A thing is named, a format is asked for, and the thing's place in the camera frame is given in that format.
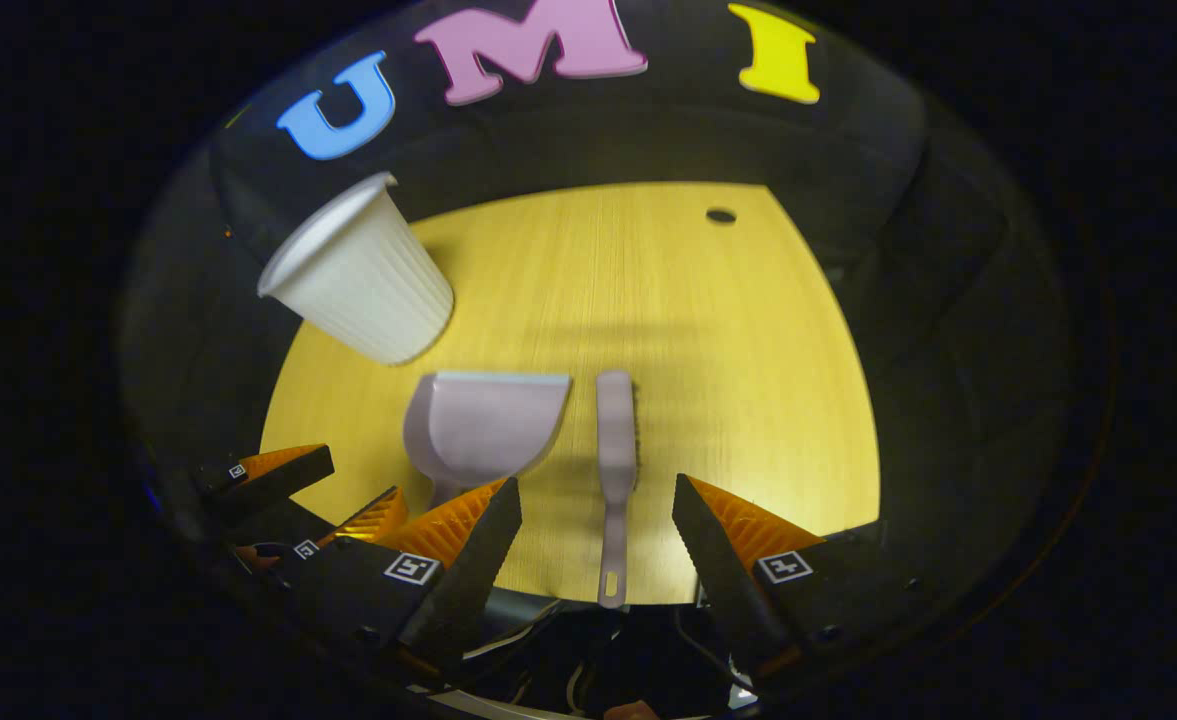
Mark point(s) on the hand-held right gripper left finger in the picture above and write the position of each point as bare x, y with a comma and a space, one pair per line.
468, 580

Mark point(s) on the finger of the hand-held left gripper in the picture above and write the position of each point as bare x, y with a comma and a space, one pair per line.
368, 520
278, 478

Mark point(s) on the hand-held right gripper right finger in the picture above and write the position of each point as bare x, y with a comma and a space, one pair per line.
723, 580

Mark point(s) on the pink plastic dustpan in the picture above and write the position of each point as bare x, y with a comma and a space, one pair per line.
483, 425

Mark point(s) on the small pink broom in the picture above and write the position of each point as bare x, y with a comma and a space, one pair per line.
615, 450

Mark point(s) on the white ribbed garbage bin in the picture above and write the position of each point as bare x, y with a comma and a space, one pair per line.
368, 280

